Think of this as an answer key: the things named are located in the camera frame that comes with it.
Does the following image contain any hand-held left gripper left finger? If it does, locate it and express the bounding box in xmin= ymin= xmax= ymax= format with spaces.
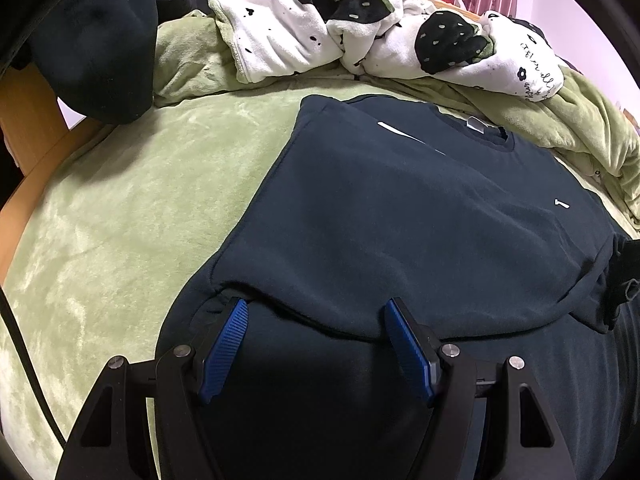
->
xmin=54 ymin=296 xmax=250 ymax=480

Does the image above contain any white black printed quilt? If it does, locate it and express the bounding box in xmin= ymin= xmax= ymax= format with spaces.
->
xmin=207 ymin=0 xmax=566 ymax=103

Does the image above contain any crumpled green fleece blanket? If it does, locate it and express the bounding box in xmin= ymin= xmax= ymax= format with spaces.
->
xmin=152 ymin=10 xmax=640 ymax=231

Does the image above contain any navy sweatshirt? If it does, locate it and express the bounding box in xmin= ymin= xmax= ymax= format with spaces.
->
xmin=155 ymin=94 xmax=640 ymax=480

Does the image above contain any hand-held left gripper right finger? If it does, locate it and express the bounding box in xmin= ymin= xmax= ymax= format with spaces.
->
xmin=384 ymin=297 xmax=581 ymax=480

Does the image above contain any green fleece bed sheet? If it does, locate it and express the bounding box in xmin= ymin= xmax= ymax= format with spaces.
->
xmin=0 ymin=80 xmax=640 ymax=480

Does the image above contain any black cable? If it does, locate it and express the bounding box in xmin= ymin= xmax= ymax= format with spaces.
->
xmin=0 ymin=285 xmax=68 ymax=448

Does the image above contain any black jacket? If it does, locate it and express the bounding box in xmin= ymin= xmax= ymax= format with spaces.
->
xmin=10 ymin=0 xmax=161 ymax=126

